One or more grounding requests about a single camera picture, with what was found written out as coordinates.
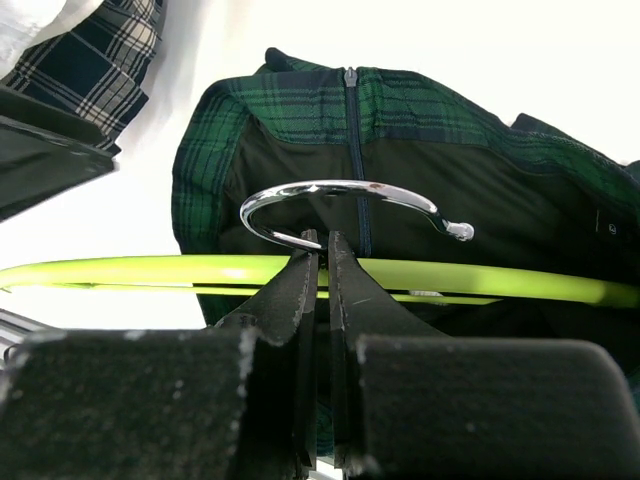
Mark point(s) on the navy plaid skirt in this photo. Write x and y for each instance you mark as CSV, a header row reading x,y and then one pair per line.
x,y
95,72

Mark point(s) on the dark green plaid skirt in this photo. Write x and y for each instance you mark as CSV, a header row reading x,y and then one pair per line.
x,y
537,198

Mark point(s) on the white pleated skirt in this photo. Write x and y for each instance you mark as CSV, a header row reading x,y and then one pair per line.
x,y
26,23

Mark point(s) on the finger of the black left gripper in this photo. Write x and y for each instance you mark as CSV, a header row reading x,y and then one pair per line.
x,y
45,151

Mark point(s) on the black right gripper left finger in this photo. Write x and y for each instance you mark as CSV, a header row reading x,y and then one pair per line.
x,y
232,401

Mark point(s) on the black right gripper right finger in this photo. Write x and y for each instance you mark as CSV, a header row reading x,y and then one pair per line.
x,y
409,402

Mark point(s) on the green plastic hanger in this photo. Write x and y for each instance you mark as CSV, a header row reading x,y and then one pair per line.
x,y
406,281

